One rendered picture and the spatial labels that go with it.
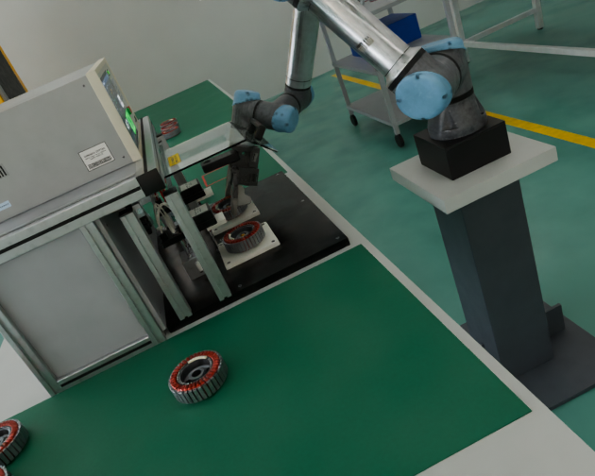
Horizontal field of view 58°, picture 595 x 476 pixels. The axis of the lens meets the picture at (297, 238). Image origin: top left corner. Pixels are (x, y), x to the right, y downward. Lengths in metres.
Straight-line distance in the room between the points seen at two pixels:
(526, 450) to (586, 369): 1.12
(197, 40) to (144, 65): 0.67
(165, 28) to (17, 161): 5.44
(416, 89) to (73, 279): 0.85
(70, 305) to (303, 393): 0.56
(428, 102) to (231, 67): 5.55
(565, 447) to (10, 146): 1.12
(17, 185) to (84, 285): 0.26
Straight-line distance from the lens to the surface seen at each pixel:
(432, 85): 1.26
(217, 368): 1.04
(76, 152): 1.26
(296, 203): 1.56
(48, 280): 1.23
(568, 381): 1.86
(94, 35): 6.64
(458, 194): 1.37
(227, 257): 1.41
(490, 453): 0.79
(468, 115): 1.44
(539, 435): 0.80
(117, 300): 1.24
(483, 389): 0.86
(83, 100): 1.24
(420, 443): 0.81
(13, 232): 1.19
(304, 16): 1.50
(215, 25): 6.69
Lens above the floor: 1.37
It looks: 26 degrees down
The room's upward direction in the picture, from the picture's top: 23 degrees counter-clockwise
